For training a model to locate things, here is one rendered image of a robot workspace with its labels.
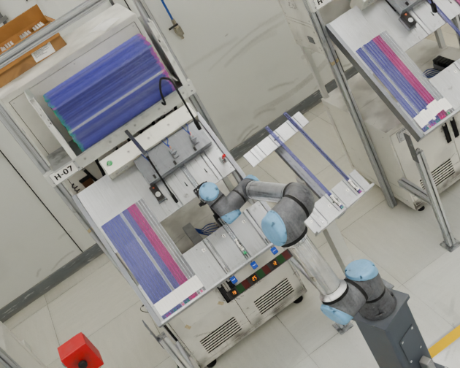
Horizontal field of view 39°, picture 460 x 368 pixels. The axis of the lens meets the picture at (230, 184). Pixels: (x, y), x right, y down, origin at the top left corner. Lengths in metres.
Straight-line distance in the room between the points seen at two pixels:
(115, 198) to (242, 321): 0.98
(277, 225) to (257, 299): 1.24
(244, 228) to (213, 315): 0.64
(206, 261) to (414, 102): 1.21
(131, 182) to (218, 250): 0.51
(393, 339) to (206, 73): 2.59
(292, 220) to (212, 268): 0.72
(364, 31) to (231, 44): 1.59
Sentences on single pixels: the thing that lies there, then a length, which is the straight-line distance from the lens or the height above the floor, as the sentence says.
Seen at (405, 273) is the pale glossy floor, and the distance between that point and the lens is 3.53.
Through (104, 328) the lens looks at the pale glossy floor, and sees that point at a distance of 4.29.
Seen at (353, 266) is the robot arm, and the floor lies 0.78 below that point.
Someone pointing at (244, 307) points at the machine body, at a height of 0.23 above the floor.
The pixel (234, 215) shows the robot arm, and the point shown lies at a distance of 2.61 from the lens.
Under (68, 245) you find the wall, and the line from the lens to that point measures 4.83.
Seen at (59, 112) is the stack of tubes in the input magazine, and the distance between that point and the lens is 2.84.
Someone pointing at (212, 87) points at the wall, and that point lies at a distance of 4.69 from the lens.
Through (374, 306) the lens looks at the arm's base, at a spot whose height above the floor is 0.61.
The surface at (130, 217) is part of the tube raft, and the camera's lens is 2.96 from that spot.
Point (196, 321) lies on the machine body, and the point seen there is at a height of 0.35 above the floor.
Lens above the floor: 2.53
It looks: 32 degrees down
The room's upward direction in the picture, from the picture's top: 30 degrees counter-clockwise
